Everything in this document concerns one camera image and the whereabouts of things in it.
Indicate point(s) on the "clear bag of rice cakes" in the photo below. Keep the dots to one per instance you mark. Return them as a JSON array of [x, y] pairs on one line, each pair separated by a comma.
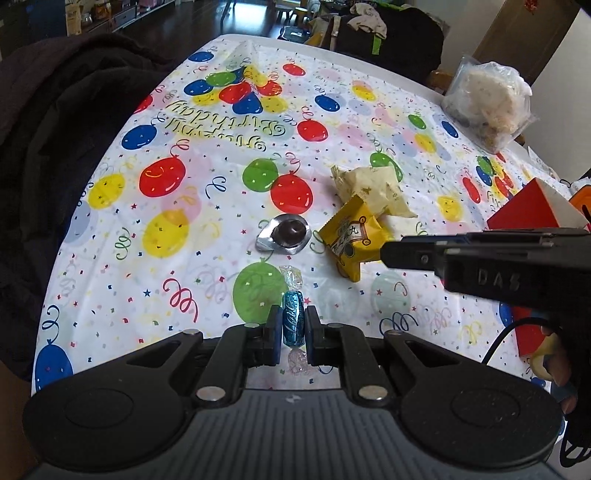
[[489, 97]]

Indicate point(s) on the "wooden chair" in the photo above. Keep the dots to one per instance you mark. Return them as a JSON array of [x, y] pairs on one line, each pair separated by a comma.
[[438, 81]]

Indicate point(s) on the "black bag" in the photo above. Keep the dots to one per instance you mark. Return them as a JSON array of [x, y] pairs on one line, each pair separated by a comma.
[[406, 46]]

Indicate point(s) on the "balloon printed tablecloth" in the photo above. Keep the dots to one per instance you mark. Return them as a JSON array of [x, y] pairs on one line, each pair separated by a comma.
[[138, 277]]

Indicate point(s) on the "orange object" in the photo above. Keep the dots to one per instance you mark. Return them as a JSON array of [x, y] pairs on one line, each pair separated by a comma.
[[582, 203]]

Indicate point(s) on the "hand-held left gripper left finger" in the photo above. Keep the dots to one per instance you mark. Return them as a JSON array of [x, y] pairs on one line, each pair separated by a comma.
[[275, 337]]

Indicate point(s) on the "silver foil chocolate cup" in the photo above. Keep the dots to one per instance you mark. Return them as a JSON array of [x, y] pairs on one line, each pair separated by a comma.
[[288, 230]]

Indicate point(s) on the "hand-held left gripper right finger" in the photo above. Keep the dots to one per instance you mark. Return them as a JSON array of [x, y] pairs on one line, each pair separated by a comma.
[[310, 337]]

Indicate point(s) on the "dark jacket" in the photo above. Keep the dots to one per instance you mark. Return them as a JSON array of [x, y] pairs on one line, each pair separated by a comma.
[[46, 138]]

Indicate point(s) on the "blue candy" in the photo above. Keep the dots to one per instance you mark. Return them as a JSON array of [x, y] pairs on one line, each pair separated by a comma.
[[292, 318]]

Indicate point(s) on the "brown wooden door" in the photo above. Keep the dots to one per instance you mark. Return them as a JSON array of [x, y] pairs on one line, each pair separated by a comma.
[[517, 37]]

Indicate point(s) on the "beige cloth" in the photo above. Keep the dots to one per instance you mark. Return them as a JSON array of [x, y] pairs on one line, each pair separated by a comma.
[[369, 18]]

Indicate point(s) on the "red cardboard box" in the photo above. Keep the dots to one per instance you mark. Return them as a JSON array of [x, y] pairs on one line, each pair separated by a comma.
[[526, 207]]

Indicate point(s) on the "yellow snack packet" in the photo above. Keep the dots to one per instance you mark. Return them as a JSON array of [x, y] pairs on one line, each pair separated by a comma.
[[351, 235]]

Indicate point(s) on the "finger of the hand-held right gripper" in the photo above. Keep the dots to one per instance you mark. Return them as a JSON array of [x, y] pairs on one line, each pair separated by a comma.
[[411, 254]]

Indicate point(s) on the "person's right hand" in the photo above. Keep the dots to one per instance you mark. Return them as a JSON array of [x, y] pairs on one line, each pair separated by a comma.
[[561, 383]]

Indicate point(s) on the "cream pastry packet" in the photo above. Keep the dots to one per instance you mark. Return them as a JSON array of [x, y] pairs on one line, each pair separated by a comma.
[[374, 184]]

